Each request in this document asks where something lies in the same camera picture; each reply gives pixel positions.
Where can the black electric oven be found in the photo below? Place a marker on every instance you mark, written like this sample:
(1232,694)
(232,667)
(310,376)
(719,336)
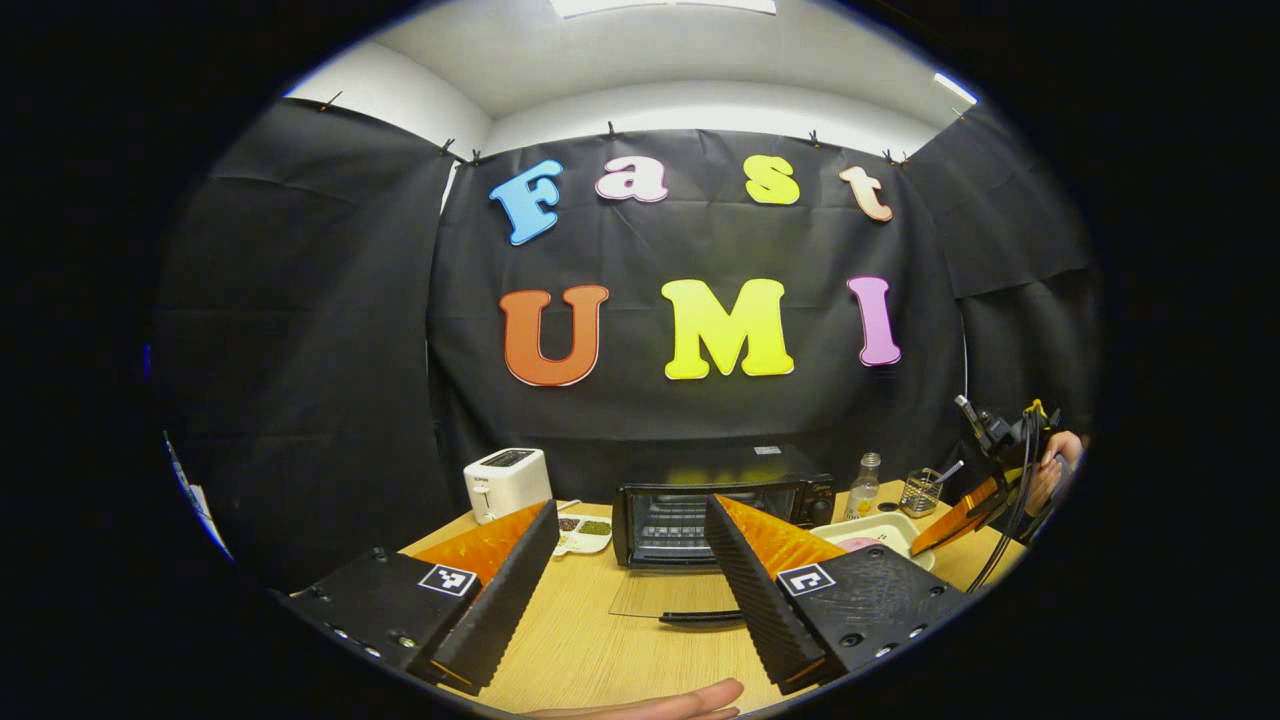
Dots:
(660,530)

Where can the black backdrop cloth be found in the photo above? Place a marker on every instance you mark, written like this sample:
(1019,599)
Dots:
(640,240)

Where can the pink round ham slice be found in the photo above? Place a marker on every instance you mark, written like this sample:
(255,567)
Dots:
(860,545)

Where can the small ceiling light panel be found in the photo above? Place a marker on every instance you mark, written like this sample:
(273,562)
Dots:
(955,88)

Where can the metal spoon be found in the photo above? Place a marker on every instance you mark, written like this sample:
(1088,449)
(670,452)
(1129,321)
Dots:
(950,470)

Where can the white square plate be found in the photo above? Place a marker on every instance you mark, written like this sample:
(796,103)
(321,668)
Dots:
(880,525)

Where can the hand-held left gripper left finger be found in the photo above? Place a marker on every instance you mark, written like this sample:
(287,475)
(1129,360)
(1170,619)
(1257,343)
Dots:
(500,610)

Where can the white divided spice dish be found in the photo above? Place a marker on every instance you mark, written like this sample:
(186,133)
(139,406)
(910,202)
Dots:
(590,540)

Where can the clear bottle yellow label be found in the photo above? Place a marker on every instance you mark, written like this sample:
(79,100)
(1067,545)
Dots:
(862,495)

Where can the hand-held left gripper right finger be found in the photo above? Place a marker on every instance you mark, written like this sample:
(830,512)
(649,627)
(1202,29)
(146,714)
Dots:
(760,600)

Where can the white toaster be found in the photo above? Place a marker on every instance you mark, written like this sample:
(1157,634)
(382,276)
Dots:
(505,490)

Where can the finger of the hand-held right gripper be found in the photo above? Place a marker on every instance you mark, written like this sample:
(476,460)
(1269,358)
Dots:
(960,515)

